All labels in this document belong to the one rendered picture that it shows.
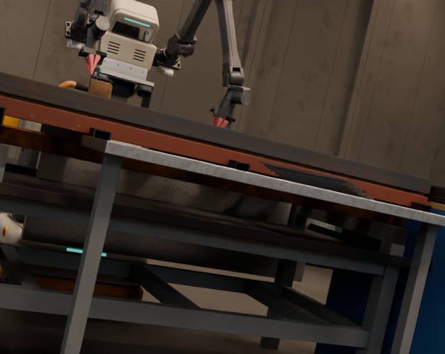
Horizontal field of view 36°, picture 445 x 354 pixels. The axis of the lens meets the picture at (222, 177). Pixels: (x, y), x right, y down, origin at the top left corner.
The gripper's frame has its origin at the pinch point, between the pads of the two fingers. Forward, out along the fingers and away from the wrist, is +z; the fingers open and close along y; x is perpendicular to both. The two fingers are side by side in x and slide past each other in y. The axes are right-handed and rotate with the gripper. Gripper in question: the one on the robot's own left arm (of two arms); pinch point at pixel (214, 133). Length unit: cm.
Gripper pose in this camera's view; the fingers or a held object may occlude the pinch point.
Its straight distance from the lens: 276.3
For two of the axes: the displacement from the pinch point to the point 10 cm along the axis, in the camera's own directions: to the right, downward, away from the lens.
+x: -4.1, -0.9, 9.1
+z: -4.2, 9.0, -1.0
